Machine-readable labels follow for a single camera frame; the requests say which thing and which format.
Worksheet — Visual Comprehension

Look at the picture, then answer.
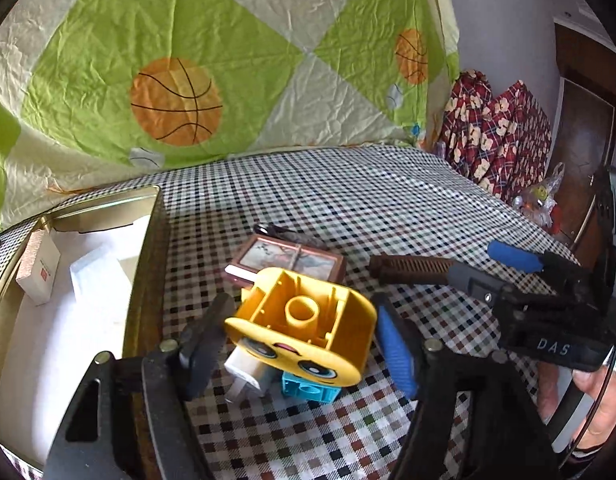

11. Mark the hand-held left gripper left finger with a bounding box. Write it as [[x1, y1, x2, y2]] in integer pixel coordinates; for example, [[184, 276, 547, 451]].
[[45, 292, 239, 480]]

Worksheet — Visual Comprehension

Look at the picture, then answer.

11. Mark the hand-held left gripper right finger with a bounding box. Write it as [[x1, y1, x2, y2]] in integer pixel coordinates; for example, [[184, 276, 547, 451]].
[[370, 292, 569, 480]]

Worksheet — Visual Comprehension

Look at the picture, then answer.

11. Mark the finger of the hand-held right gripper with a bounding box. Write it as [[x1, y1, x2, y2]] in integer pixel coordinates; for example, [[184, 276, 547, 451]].
[[446, 262, 540, 312], [488, 240, 592, 292]]

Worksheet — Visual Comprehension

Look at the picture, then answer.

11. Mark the brown comb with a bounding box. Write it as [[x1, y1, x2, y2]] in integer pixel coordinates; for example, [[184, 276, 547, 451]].
[[368, 254, 456, 286]]

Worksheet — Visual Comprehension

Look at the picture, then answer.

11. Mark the metal tin box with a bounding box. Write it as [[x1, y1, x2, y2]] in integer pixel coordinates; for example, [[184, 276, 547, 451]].
[[0, 185, 171, 471]]

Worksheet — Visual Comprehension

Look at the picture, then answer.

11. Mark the yellow face toy block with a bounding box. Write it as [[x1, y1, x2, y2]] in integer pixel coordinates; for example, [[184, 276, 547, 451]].
[[224, 267, 379, 388]]

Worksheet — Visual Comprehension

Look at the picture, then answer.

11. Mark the small framed picture box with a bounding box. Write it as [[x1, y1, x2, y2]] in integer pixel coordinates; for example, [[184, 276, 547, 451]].
[[225, 235, 346, 291]]

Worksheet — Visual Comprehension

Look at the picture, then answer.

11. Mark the person's right hand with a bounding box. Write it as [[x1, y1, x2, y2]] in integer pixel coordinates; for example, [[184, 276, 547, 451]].
[[535, 355, 616, 453]]

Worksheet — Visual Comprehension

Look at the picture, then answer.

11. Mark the white toy block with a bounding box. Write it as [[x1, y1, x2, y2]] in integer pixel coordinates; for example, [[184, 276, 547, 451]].
[[224, 345, 281, 406]]

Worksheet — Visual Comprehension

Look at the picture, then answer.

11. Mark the clear plastic bag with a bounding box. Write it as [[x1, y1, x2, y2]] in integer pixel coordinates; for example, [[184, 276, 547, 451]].
[[510, 162, 566, 233]]

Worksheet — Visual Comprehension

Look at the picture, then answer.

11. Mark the blue toy block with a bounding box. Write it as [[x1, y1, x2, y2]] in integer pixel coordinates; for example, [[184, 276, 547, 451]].
[[280, 370, 339, 403]]

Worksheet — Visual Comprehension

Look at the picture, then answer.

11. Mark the white foam block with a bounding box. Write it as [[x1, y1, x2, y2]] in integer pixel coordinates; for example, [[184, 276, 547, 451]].
[[70, 245, 133, 311]]

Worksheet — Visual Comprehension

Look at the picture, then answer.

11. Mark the sequined hair clip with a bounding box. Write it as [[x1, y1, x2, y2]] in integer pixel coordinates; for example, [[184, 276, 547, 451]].
[[253, 222, 329, 248]]

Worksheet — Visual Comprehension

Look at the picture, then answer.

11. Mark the dark wooden door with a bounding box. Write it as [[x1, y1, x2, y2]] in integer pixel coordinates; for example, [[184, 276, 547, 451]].
[[553, 17, 616, 261]]

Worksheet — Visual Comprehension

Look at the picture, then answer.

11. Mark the checkered tablecloth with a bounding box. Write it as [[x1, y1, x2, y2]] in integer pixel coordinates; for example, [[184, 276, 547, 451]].
[[0, 142, 584, 480]]

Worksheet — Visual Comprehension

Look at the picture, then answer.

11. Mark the white box with red label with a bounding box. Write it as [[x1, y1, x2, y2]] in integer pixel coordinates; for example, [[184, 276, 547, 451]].
[[15, 230, 62, 307]]

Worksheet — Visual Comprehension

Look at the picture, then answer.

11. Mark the basketball print blanket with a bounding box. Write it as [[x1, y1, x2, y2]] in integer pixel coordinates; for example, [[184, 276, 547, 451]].
[[0, 0, 461, 231]]

